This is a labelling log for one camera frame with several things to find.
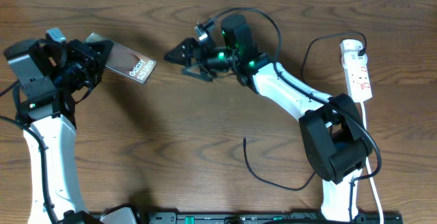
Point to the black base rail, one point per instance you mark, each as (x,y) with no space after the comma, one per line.
(128,213)

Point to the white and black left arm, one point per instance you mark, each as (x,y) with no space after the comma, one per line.
(48,73)

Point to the silver Galaxy smartphone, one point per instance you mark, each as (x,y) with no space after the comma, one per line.
(126,61)

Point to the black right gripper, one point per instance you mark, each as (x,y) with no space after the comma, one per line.
(192,46)

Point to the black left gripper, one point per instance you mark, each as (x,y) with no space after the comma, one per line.
(86,62)

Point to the white power strip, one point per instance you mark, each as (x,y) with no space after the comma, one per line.
(356,71)

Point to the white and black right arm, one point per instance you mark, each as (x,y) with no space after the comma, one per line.
(335,140)

